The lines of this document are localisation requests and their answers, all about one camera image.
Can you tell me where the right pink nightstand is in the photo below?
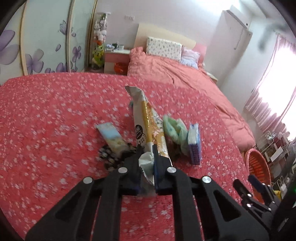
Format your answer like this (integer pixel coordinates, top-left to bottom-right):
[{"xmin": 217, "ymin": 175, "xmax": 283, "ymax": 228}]
[{"xmin": 206, "ymin": 71, "xmax": 218, "ymax": 84}]

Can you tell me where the pink striped pillow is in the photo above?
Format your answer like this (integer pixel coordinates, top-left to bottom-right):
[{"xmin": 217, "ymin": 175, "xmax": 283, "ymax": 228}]
[{"xmin": 180, "ymin": 47, "xmax": 201, "ymax": 69}]

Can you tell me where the orange plastic laundry basket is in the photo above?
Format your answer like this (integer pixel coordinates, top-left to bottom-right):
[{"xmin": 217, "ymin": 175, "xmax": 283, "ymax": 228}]
[{"xmin": 244, "ymin": 148, "xmax": 272, "ymax": 204}]

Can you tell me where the pink window curtain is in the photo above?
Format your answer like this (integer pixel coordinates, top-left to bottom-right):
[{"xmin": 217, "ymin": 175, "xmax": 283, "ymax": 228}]
[{"xmin": 244, "ymin": 34, "xmax": 295, "ymax": 141}]

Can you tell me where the floral hand cream tube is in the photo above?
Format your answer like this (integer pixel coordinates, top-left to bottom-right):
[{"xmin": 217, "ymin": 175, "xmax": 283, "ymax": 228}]
[{"xmin": 96, "ymin": 123, "xmax": 129, "ymax": 157}]

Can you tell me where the white wire rack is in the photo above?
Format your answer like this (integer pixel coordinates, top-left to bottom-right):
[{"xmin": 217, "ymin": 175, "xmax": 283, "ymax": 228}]
[{"xmin": 255, "ymin": 131, "xmax": 290, "ymax": 164}]

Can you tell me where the left pink nightstand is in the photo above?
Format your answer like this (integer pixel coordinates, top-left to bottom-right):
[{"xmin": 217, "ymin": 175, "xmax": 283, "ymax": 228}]
[{"xmin": 104, "ymin": 49, "xmax": 130, "ymax": 75}]

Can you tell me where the red floral tablecloth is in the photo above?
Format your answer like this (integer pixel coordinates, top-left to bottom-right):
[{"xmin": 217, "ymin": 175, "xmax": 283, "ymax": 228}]
[{"xmin": 1, "ymin": 73, "xmax": 250, "ymax": 238}]

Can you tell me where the yellow white snack wrapper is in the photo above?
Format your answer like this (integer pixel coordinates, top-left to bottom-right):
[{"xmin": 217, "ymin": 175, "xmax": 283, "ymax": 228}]
[{"xmin": 125, "ymin": 86, "xmax": 169, "ymax": 196}]

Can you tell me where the green yellow plush toy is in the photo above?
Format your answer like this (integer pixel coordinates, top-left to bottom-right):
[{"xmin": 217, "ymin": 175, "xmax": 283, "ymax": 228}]
[{"xmin": 91, "ymin": 45, "xmax": 104, "ymax": 69}]

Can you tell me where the floral white pillow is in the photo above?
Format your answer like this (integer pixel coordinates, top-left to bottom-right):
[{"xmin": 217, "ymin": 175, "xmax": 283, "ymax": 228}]
[{"xmin": 145, "ymin": 37, "xmax": 183, "ymax": 62}]

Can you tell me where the blue tissue pack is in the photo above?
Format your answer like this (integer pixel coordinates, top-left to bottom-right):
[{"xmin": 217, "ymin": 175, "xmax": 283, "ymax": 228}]
[{"xmin": 187, "ymin": 123, "xmax": 202, "ymax": 165}]

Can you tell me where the beige pink headboard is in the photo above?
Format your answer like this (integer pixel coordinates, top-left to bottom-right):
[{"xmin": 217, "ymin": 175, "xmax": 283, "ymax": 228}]
[{"xmin": 133, "ymin": 23, "xmax": 207, "ymax": 64}]

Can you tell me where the wall socket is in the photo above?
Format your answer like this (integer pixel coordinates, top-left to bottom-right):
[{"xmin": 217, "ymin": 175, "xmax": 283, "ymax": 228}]
[{"xmin": 125, "ymin": 16, "xmax": 135, "ymax": 21}]

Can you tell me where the pink nightstand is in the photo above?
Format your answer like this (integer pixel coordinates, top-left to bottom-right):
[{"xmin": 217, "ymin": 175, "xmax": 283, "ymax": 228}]
[
  {"xmin": 206, "ymin": 71, "xmax": 218, "ymax": 84},
  {"xmin": 104, "ymin": 49, "xmax": 130, "ymax": 75}
]

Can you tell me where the mint green cloth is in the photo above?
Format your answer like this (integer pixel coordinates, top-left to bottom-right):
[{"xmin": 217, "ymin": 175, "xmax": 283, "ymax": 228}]
[{"xmin": 163, "ymin": 115, "xmax": 189, "ymax": 156}]

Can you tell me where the sliding wardrobe with flowers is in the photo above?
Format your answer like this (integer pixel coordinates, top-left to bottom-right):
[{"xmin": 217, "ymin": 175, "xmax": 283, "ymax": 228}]
[{"xmin": 1, "ymin": 1, "xmax": 97, "ymax": 84}]

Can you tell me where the dark floral cloth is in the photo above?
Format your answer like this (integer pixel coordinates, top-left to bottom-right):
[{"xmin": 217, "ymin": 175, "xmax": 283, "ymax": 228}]
[{"xmin": 98, "ymin": 143, "xmax": 137, "ymax": 172}]

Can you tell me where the bed with salmon duvet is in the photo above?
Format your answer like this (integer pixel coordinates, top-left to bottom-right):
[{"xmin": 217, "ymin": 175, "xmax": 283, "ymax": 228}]
[{"xmin": 127, "ymin": 47, "xmax": 255, "ymax": 152}]

